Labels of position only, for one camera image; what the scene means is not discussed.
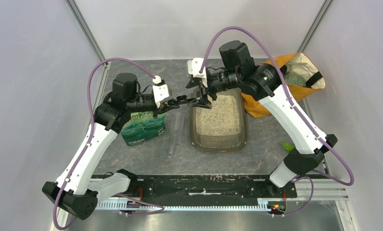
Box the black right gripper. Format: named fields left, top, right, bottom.
left=186, top=69, right=241, bottom=110

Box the black bag clip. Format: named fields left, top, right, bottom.
left=175, top=95, right=196, bottom=105

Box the clear plastic scoop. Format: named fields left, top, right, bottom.
left=168, top=112, right=185, bottom=158

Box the green cat litter bag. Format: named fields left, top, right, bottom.
left=120, top=112, right=166, bottom=146

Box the brown translucent litter box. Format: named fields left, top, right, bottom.
left=190, top=89, right=248, bottom=153

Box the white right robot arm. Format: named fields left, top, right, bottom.
left=186, top=40, right=338, bottom=197

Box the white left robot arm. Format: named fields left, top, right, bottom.
left=42, top=73, right=190, bottom=220

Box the green knitted ball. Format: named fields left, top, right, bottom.
left=284, top=73, right=306, bottom=87

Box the orange paper tote bag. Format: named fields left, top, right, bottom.
left=241, top=52, right=326, bottom=118

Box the white toy radish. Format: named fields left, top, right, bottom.
left=281, top=141, right=295, bottom=153

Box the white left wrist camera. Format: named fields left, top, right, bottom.
left=152, top=75, right=172, bottom=108

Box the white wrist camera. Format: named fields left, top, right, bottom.
left=152, top=75, right=172, bottom=108
left=187, top=58, right=208, bottom=88

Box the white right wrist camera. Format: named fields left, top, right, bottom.
left=187, top=58, right=208, bottom=88

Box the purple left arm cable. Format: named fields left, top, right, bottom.
left=52, top=57, right=165, bottom=231

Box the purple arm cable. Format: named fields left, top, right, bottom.
left=198, top=26, right=355, bottom=217
left=52, top=57, right=165, bottom=231

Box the aluminium front frame rail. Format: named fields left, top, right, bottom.
left=125, top=175, right=348, bottom=201

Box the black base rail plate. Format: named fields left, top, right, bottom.
left=92, top=173, right=330, bottom=208

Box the white toothed cable strip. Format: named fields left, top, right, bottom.
left=95, top=197, right=271, bottom=212

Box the aluminium frame post left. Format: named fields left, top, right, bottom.
left=65, top=0, right=105, bottom=61

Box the aluminium frame post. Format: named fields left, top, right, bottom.
left=65, top=0, right=105, bottom=61
left=297, top=0, right=334, bottom=52

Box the aluminium frame post right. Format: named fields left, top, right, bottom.
left=297, top=0, right=334, bottom=52

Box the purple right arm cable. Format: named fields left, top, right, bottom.
left=198, top=26, right=355, bottom=217

